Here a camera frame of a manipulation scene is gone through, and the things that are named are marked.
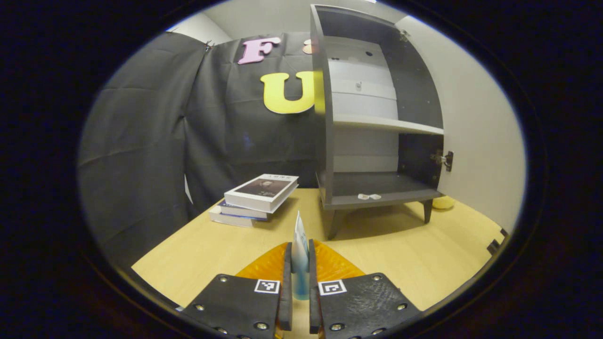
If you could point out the white cabinet door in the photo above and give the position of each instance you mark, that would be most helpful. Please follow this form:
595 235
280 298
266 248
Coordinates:
480 141

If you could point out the black table edge bracket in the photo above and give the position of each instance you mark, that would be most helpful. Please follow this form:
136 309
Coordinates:
493 246

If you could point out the dark grey cabinet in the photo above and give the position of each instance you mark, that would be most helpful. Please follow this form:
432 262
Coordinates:
419 94

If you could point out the white cabinet shelf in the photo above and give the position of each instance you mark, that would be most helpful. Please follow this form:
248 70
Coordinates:
377 123

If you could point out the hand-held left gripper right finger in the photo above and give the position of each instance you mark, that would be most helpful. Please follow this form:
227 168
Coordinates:
313 301

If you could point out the yellow round object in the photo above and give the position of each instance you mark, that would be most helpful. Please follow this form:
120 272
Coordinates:
444 203

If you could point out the blue and white bottle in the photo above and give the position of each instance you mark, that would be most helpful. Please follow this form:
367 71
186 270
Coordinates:
300 263

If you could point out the white portrait cover book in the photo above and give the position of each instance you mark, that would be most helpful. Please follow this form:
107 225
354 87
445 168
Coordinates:
261 188

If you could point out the black backdrop cloth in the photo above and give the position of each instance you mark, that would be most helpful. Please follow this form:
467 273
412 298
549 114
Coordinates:
141 155

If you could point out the plain white book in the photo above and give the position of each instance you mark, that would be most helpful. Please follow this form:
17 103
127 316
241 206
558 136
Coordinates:
231 220

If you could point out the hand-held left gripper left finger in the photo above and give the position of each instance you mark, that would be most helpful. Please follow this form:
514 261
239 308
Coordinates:
287 292

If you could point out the black cloth clip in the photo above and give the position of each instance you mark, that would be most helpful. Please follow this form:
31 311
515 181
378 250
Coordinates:
207 45

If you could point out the metal door hinge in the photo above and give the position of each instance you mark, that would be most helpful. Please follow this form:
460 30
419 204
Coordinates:
445 160
404 35

